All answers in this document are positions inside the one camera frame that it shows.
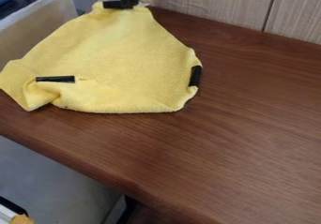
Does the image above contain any white board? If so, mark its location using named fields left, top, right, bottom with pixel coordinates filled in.
left=0, top=0, right=80, bottom=70

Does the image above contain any black desk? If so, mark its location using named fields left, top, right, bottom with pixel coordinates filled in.
left=0, top=0, right=40, bottom=21

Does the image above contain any yellow cloth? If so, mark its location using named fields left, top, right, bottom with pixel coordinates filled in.
left=0, top=0, right=205, bottom=114

